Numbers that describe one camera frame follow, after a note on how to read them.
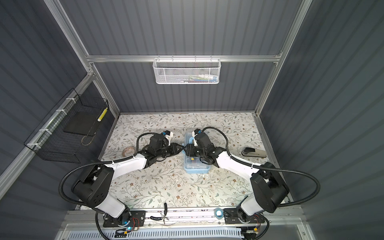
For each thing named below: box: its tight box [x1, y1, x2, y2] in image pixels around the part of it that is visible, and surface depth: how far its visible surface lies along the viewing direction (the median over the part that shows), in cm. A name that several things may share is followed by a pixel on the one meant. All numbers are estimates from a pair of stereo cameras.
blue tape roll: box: [214, 207, 224, 220], surface depth 76 cm
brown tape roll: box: [122, 146, 136, 157], surface depth 100 cm
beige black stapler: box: [241, 147, 267, 158], surface depth 97 cm
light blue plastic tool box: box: [184, 164, 211, 174], surface depth 85 cm
